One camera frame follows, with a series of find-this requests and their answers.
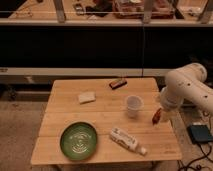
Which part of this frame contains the green ceramic bowl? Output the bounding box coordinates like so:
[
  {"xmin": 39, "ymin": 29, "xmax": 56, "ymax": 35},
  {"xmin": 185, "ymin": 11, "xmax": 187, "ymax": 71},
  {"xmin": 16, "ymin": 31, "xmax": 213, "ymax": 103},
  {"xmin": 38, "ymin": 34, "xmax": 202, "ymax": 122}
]
[{"xmin": 60, "ymin": 122, "xmax": 98, "ymax": 161}]

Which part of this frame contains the black device on shelf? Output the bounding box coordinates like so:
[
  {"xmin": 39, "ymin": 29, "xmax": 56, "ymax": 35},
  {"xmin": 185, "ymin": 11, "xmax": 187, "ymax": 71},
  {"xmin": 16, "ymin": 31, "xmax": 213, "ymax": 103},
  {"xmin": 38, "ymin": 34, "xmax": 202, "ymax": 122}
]
[{"xmin": 86, "ymin": 1, "xmax": 112, "ymax": 17}]

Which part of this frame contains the tray of items on shelf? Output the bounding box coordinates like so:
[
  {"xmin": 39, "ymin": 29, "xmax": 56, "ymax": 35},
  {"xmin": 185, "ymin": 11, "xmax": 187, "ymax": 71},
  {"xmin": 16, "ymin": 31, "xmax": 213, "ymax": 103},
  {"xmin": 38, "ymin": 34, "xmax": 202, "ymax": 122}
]
[{"xmin": 113, "ymin": 0, "xmax": 174, "ymax": 19}]

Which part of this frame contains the black floor cable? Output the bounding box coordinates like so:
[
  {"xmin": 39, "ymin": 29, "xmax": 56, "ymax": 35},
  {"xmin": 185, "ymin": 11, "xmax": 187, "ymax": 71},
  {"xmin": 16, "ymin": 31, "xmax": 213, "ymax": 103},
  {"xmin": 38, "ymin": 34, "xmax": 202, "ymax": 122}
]
[{"xmin": 177, "ymin": 143, "xmax": 213, "ymax": 171}]

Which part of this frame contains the wooden folding table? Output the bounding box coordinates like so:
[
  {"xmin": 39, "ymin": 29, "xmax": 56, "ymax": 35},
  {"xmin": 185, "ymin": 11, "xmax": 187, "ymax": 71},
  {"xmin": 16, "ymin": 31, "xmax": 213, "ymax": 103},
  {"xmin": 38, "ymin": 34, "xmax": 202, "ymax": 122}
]
[{"xmin": 31, "ymin": 78, "xmax": 182, "ymax": 165}]

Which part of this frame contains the small phone on shelf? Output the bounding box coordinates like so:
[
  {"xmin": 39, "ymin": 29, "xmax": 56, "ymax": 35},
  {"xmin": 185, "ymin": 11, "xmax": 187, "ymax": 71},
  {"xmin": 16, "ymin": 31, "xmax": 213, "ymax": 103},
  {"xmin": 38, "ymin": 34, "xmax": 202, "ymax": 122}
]
[{"xmin": 73, "ymin": 3, "xmax": 85, "ymax": 15}]

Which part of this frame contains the white sponge block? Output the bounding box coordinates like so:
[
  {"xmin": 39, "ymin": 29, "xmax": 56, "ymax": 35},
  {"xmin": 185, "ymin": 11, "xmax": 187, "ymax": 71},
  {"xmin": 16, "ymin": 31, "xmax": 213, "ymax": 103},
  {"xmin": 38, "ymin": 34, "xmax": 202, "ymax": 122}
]
[{"xmin": 78, "ymin": 92, "xmax": 96, "ymax": 104}]

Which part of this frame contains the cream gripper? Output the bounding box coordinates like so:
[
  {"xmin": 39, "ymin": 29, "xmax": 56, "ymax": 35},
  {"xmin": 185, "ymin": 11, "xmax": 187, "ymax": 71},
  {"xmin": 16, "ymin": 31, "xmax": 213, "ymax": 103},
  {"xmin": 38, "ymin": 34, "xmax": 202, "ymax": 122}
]
[{"xmin": 152, "ymin": 108, "xmax": 174, "ymax": 124}]

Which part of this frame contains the dark blue box on floor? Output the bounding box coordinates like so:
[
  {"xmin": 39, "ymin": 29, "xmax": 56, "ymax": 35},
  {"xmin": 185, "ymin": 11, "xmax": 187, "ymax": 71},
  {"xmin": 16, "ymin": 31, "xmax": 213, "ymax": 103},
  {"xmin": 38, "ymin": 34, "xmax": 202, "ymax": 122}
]
[{"xmin": 187, "ymin": 125, "xmax": 213, "ymax": 144}]

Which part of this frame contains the dark brown rectangular block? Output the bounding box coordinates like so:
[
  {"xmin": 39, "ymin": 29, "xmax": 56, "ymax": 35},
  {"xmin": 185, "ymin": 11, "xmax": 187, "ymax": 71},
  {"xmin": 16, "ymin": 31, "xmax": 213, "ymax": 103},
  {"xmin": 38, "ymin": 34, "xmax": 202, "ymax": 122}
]
[{"xmin": 109, "ymin": 78, "xmax": 127, "ymax": 90}]

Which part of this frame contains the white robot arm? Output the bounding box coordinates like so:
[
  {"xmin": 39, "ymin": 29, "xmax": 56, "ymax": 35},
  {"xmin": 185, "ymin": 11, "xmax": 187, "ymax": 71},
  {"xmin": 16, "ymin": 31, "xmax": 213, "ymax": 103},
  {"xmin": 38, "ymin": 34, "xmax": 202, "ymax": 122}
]
[{"xmin": 152, "ymin": 63, "xmax": 213, "ymax": 125}]

